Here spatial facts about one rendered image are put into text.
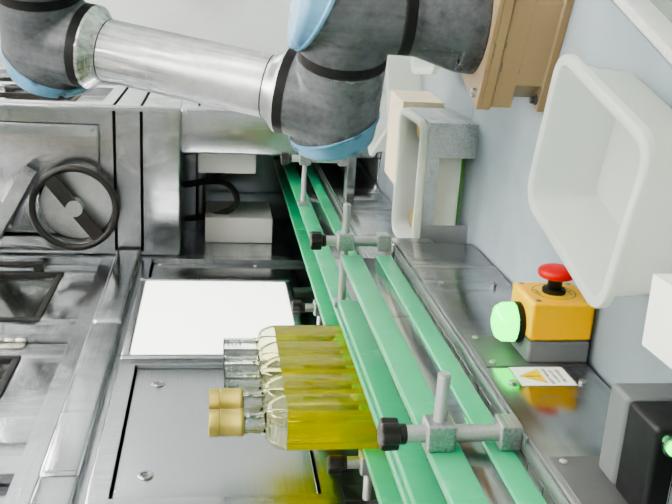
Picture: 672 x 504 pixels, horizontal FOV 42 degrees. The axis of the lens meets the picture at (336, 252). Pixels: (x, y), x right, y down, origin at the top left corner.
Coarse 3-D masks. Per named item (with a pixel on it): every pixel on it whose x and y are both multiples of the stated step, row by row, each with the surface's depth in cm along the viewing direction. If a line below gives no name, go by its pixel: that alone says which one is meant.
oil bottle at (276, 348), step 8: (272, 344) 126; (280, 344) 126; (288, 344) 127; (296, 344) 127; (304, 344) 127; (312, 344) 127; (320, 344) 127; (328, 344) 127; (336, 344) 128; (344, 344) 128; (264, 352) 124; (272, 352) 124; (280, 352) 124; (288, 352) 124; (296, 352) 124; (304, 352) 124; (312, 352) 124; (320, 352) 124; (328, 352) 124; (336, 352) 125; (344, 352) 125; (264, 360) 123
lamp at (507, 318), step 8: (504, 304) 94; (512, 304) 94; (520, 304) 94; (496, 312) 94; (504, 312) 93; (512, 312) 93; (520, 312) 93; (496, 320) 94; (504, 320) 93; (512, 320) 93; (520, 320) 93; (496, 328) 94; (504, 328) 93; (512, 328) 93; (520, 328) 93; (496, 336) 95; (504, 336) 93; (512, 336) 93; (520, 336) 93
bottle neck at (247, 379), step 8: (224, 376) 118; (232, 376) 119; (240, 376) 119; (248, 376) 119; (256, 376) 119; (224, 384) 118; (232, 384) 118; (240, 384) 118; (248, 384) 119; (256, 384) 119
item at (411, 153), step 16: (400, 112) 150; (400, 128) 150; (416, 128) 150; (400, 144) 151; (416, 144) 151; (400, 160) 152; (416, 160) 152; (400, 176) 153; (416, 176) 137; (400, 192) 154; (416, 192) 137; (400, 208) 155; (416, 208) 138; (400, 224) 155; (416, 224) 139
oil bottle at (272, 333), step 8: (264, 328) 132; (272, 328) 132; (280, 328) 132; (288, 328) 132; (296, 328) 132; (304, 328) 132; (312, 328) 132; (320, 328) 133; (328, 328) 133; (336, 328) 133; (264, 336) 129; (272, 336) 129; (280, 336) 129; (288, 336) 129; (296, 336) 129; (304, 336) 129; (312, 336) 129; (320, 336) 130; (328, 336) 130; (336, 336) 130; (256, 344) 130; (264, 344) 129; (256, 352) 130
